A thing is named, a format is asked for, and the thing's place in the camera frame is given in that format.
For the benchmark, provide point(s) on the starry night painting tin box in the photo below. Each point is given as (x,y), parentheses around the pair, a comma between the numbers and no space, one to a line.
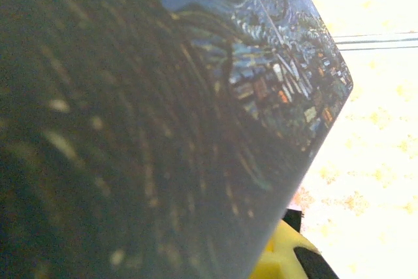
(147,128)

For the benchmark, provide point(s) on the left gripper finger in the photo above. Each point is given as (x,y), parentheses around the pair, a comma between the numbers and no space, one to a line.
(281,259)

